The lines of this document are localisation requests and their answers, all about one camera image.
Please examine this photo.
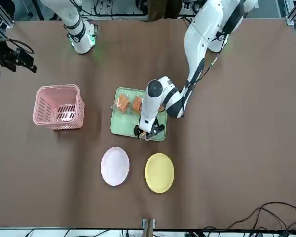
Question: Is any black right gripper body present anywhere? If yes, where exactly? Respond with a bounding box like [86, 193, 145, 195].
[0, 46, 18, 69]

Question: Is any green plastic tray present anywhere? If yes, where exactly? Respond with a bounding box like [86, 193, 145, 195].
[110, 87, 168, 143]

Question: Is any small pink slotted basket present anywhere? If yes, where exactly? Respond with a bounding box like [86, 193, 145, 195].
[33, 84, 86, 131]

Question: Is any round white plate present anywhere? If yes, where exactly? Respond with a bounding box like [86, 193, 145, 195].
[100, 146, 130, 186]

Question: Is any round yellow plate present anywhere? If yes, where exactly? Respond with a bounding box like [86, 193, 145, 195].
[144, 153, 175, 194]

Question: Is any person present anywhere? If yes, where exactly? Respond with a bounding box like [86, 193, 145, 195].
[146, 0, 183, 22]

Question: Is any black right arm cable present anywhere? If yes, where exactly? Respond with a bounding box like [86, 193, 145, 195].
[0, 36, 35, 56]

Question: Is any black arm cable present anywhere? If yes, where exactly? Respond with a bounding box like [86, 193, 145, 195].
[0, 36, 35, 56]
[181, 24, 234, 119]

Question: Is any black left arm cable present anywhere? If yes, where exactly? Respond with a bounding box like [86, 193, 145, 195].
[181, 24, 234, 119]

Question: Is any aluminium post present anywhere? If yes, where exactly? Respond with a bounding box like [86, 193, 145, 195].
[142, 217, 156, 237]

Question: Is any black cable tangle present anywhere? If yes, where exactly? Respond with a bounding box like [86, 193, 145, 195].
[203, 201, 296, 237]

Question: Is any aluminium frame rail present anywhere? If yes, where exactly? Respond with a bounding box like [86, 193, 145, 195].
[285, 0, 296, 69]

